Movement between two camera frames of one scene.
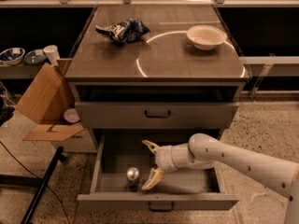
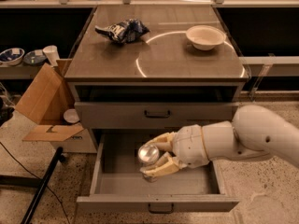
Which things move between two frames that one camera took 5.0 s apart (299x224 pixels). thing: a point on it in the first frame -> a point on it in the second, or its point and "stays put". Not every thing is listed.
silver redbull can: (133, 178) -> (147, 155)
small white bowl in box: (71, 115) stays put
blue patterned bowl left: (12, 56) stays put
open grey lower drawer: (124, 165) stays put
